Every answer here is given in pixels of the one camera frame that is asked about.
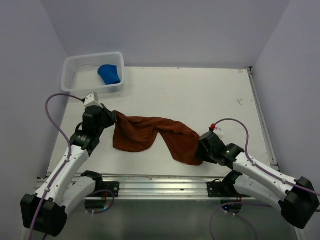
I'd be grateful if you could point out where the brown towel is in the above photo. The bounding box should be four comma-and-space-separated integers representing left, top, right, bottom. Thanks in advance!
113, 111, 203, 166

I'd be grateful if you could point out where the blue towel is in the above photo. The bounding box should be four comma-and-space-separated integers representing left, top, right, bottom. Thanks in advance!
97, 64, 121, 85

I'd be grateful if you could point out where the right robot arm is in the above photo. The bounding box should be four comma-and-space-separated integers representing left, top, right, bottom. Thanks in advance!
196, 131, 320, 229

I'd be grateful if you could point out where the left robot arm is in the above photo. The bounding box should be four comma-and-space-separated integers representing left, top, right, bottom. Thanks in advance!
20, 104, 116, 239

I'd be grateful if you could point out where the white plastic basket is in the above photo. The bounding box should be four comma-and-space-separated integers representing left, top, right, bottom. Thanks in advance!
61, 52, 125, 97

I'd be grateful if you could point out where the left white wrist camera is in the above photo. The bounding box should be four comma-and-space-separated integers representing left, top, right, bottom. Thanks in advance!
81, 91, 103, 108

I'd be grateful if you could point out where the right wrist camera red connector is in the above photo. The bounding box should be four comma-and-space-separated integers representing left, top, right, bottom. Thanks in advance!
209, 123, 225, 140

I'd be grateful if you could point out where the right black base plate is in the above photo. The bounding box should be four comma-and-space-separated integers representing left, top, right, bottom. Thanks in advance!
206, 179, 238, 198

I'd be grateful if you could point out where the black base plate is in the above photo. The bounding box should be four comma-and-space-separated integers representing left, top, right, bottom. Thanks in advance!
206, 179, 238, 198
102, 181, 120, 198

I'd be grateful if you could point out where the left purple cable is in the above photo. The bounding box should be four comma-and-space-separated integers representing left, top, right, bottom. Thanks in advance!
26, 93, 84, 240

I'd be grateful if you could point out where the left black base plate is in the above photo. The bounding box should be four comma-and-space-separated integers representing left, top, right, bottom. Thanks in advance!
102, 181, 120, 198

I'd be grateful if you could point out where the aluminium mounting rail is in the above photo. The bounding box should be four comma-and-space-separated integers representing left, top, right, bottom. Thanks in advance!
102, 174, 223, 200

